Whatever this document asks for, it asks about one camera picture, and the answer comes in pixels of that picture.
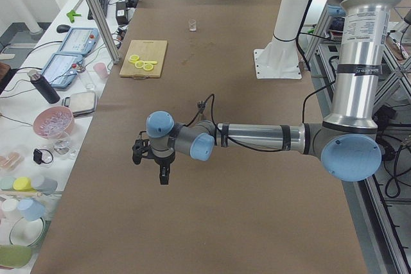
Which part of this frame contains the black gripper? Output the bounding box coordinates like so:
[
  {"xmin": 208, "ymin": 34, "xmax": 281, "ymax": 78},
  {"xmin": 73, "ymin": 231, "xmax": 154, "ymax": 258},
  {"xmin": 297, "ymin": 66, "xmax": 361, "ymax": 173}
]
[{"xmin": 152, "ymin": 150, "xmax": 175, "ymax": 185}]

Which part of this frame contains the small clear glass cup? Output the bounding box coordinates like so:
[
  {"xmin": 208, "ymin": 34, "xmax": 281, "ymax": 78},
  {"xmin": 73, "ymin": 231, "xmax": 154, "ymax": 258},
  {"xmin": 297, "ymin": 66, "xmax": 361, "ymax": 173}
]
[{"xmin": 188, "ymin": 19, "xmax": 197, "ymax": 32}]

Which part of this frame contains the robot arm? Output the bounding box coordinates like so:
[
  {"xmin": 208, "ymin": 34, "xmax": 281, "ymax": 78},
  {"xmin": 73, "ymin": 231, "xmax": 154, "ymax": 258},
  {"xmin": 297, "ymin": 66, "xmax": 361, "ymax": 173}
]
[{"xmin": 143, "ymin": 0, "xmax": 401, "ymax": 184}]

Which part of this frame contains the small pink cup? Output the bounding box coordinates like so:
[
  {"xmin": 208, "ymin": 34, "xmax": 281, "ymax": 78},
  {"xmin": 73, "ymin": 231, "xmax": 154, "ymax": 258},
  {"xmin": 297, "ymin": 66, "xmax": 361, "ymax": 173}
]
[{"xmin": 93, "ymin": 62, "xmax": 109, "ymax": 80}]

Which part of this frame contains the lemon slice middle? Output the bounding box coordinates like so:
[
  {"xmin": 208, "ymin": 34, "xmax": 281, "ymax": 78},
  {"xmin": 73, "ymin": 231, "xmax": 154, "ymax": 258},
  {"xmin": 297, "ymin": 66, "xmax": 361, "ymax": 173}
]
[{"xmin": 134, "ymin": 60, "xmax": 146, "ymax": 69}]

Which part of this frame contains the wine glass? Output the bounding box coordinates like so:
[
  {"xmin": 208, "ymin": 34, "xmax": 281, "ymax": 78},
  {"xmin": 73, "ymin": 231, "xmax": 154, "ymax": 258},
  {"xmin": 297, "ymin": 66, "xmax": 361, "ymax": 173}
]
[{"xmin": 48, "ymin": 129, "xmax": 78, "ymax": 160}]

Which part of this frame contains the lemon slice far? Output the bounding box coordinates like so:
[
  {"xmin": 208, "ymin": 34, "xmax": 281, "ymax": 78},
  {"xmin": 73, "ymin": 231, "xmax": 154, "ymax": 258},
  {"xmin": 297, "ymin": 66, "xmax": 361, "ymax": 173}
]
[{"xmin": 128, "ymin": 55, "xmax": 140, "ymax": 64}]

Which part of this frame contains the pink bowl with ice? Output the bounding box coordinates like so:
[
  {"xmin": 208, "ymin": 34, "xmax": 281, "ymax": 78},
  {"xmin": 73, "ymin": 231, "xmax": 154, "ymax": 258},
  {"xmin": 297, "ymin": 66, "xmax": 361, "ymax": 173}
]
[{"xmin": 33, "ymin": 106, "xmax": 74, "ymax": 139}]

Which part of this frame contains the bamboo cutting board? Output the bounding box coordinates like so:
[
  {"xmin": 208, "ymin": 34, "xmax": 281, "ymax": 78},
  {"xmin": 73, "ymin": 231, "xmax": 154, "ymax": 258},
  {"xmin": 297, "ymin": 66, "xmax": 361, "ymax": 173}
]
[{"xmin": 119, "ymin": 40, "xmax": 168, "ymax": 79}]

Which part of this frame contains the blue teach pendant near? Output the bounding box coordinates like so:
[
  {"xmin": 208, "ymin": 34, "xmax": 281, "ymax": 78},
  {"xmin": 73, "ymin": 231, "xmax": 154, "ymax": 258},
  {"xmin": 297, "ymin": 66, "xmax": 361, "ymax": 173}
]
[{"xmin": 41, "ymin": 53, "xmax": 83, "ymax": 90}]

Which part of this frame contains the blue teach pendant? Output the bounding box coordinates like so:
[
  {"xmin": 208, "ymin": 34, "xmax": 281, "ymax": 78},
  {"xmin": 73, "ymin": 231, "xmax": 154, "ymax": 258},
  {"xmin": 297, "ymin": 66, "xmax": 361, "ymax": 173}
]
[
  {"xmin": 41, "ymin": 53, "xmax": 83, "ymax": 90},
  {"xmin": 58, "ymin": 27, "xmax": 100, "ymax": 56}
]

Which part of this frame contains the black thermos bottle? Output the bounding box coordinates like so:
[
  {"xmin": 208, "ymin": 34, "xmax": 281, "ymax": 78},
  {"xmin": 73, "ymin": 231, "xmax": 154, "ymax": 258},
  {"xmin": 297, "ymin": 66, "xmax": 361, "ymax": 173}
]
[{"xmin": 27, "ymin": 70, "xmax": 60, "ymax": 104}]

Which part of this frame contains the blue teach pendant far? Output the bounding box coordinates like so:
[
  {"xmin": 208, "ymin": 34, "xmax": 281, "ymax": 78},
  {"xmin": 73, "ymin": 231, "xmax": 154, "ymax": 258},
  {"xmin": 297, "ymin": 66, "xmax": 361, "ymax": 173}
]
[{"xmin": 58, "ymin": 27, "xmax": 100, "ymax": 56}]

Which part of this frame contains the black computer mouse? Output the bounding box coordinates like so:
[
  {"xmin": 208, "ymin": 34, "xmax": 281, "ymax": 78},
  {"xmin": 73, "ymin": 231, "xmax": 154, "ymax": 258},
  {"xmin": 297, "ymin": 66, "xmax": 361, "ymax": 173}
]
[{"xmin": 56, "ymin": 24, "xmax": 71, "ymax": 33}]

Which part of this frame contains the green plastic tool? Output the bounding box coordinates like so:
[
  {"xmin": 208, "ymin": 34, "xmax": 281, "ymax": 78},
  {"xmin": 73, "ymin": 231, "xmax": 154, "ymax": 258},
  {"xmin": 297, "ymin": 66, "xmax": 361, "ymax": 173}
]
[{"xmin": 66, "ymin": 10, "xmax": 82, "ymax": 23}]

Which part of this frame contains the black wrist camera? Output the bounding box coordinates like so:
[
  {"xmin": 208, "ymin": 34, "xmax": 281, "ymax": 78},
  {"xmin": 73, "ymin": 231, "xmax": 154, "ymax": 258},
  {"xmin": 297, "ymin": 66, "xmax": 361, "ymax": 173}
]
[{"xmin": 132, "ymin": 139, "xmax": 154, "ymax": 165}]

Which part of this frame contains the black braided cable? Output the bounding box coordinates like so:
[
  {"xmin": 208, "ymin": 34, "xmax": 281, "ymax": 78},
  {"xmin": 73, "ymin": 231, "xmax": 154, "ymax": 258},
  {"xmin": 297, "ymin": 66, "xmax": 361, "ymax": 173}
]
[{"xmin": 184, "ymin": 93, "xmax": 290, "ymax": 153}]

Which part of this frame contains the lemon slice near handle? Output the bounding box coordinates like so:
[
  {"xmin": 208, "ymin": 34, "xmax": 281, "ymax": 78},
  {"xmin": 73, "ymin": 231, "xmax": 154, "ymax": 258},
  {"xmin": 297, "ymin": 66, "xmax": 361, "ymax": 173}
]
[{"xmin": 143, "ymin": 63, "xmax": 154, "ymax": 72}]

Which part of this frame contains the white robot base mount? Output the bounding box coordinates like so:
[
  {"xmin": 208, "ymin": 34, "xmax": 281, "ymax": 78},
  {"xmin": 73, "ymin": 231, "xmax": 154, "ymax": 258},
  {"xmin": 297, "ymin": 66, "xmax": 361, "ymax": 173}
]
[{"xmin": 254, "ymin": 0, "xmax": 310, "ymax": 80}]

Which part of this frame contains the aluminium frame post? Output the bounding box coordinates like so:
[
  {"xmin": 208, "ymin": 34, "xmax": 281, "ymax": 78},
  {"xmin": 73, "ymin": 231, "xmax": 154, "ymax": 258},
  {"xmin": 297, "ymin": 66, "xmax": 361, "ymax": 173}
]
[{"xmin": 86, "ymin": 0, "xmax": 120, "ymax": 64}]

